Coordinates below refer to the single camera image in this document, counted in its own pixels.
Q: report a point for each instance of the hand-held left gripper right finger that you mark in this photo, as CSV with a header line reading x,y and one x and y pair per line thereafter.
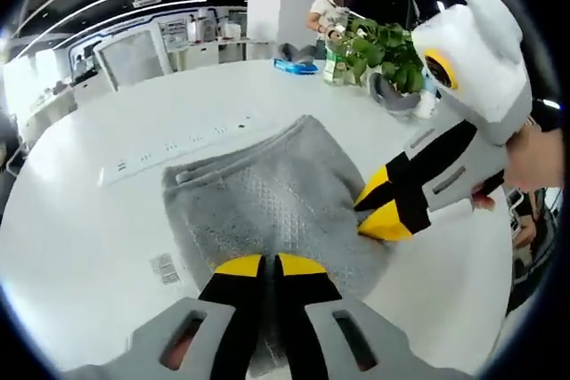
x,y
311,317

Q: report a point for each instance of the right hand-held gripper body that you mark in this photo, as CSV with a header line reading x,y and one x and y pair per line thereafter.
x,y
485,77

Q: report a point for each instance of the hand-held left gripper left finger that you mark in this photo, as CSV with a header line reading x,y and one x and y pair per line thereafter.
x,y
227,317

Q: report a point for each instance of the grey towel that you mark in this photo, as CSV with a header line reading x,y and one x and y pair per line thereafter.
x,y
276,193

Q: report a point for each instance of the person's right hand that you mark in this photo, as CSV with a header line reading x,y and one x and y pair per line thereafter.
x,y
534,157

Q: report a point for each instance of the white and blue bottle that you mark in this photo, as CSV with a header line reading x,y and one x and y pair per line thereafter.
x,y
428,106

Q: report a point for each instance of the white paper label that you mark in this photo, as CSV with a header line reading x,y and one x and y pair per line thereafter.
x,y
164,269

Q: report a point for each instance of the green potted plant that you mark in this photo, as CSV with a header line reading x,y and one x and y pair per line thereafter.
x,y
383,50

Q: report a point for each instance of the person's own legs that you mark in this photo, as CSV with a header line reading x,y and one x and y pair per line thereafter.
x,y
530,264

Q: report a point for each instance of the clear bottle green label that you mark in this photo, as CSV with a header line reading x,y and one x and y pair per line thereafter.
x,y
336,68

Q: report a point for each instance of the blue flat packet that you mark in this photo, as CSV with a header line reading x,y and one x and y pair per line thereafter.
x,y
296,67

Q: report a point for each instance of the dark grey curved object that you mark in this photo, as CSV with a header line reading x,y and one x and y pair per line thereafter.
x,y
296,53

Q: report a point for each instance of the white recessed power strip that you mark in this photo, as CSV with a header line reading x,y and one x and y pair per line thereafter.
x,y
187,146

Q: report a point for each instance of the white mesh office chair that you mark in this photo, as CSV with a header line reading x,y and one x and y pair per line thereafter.
x,y
133,59

